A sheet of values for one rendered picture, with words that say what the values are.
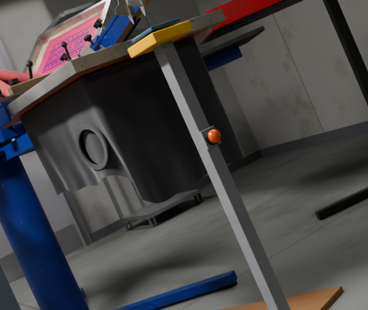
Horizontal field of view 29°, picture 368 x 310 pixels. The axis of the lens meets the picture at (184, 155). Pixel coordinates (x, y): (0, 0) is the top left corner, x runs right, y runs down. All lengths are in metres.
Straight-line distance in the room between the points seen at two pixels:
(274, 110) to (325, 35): 1.20
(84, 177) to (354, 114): 3.95
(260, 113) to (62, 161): 4.84
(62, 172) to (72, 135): 0.20
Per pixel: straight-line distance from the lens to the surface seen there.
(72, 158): 2.30
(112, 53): 2.02
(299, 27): 6.14
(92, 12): 4.45
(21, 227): 3.27
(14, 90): 2.51
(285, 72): 6.49
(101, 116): 2.06
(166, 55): 1.87
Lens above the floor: 0.74
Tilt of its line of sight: 3 degrees down
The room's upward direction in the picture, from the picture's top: 24 degrees counter-clockwise
